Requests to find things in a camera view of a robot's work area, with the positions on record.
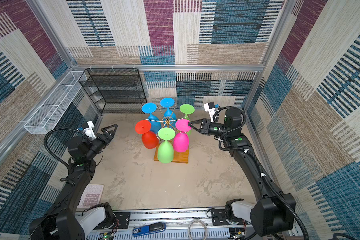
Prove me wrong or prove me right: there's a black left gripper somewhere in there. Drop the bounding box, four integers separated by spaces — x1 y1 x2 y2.
85 125 117 162

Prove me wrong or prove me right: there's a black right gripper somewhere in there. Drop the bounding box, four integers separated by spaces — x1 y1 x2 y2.
188 118 229 137

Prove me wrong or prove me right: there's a magenta wine glass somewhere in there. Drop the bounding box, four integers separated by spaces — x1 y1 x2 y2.
173 119 191 153

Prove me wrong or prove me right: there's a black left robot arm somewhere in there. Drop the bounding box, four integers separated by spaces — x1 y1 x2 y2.
29 124 118 240

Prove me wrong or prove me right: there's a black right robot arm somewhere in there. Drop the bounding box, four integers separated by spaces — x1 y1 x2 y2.
188 107 309 240

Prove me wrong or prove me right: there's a back green wine glass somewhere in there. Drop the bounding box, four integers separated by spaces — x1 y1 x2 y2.
177 104 195 136

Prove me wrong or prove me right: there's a green wine glass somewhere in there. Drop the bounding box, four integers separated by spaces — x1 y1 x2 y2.
158 128 176 164
177 104 195 136

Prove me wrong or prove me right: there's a back blue wine glass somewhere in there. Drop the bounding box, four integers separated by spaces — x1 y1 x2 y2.
160 98 177 129

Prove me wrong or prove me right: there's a blue wine glass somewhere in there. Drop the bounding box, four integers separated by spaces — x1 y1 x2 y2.
160 98 177 129
142 103 162 134

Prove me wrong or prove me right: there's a wooden rack base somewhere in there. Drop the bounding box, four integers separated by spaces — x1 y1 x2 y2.
154 145 189 164

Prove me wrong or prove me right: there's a red wine glass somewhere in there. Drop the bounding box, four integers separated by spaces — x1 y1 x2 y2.
135 120 159 149

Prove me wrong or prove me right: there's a front green wine glass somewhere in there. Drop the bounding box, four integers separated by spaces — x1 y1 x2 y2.
158 128 176 164

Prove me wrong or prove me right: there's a left blue wine glass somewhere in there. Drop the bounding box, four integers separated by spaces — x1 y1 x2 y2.
142 103 162 134

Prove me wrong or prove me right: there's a black mesh shelf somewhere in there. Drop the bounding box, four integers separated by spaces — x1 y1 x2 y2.
79 68 148 114

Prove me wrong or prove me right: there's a white pink calculator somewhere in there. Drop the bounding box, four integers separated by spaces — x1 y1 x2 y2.
78 184 104 209

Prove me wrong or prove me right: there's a blue black stapler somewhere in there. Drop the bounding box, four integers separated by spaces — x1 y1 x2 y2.
132 222 167 238

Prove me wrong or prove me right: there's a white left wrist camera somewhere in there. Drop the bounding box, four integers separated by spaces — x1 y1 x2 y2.
78 121 96 140

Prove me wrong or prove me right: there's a gold wire glass rack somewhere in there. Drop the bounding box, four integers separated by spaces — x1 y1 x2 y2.
142 98 195 134

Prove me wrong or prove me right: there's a white wire basket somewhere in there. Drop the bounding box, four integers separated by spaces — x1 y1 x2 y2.
24 71 83 135

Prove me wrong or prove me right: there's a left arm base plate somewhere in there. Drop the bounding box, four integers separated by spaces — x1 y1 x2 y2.
111 212 131 230

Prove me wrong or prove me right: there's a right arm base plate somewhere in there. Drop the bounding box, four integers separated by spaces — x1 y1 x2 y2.
209 208 229 226

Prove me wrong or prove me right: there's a grey coiled cable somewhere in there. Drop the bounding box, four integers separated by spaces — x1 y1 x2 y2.
188 219 208 240

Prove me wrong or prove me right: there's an aluminium mounting rail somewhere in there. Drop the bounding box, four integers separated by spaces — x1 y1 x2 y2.
77 204 297 240

